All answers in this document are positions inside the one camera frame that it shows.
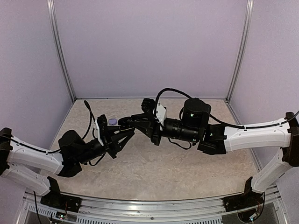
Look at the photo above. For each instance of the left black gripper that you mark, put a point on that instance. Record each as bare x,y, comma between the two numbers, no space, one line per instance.
112,142

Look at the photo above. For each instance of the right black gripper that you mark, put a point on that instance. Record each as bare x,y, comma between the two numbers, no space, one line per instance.
152,131

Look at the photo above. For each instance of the lilac earbud charging case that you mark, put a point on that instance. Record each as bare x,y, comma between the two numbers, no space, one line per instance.
112,122

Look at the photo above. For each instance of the black earbud charging case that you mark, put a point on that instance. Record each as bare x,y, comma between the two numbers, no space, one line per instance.
124,124

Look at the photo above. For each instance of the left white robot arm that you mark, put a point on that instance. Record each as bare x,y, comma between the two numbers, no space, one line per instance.
16,157

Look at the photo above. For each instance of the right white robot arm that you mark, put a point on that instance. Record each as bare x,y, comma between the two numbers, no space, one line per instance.
193,127

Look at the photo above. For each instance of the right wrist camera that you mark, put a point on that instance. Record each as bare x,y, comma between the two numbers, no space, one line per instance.
154,111

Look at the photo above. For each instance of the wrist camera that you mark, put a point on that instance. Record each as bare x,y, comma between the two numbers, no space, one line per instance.
100,126
154,111

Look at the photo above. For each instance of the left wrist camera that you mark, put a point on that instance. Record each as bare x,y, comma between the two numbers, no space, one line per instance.
100,126

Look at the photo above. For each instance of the front aluminium rail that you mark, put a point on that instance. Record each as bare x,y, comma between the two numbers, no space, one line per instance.
209,210

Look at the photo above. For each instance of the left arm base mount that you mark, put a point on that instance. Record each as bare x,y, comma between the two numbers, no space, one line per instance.
56,199

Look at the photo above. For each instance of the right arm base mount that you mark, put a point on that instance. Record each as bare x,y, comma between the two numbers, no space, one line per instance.
244,200

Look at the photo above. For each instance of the left aluminium frame post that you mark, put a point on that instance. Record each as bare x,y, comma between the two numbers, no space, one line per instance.
59,49

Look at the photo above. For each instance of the aluminium frame post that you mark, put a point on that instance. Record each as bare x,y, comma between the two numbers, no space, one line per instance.
59,49
241,50

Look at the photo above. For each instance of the right aluminium frame post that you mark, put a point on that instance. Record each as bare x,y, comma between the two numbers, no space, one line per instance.
241,50

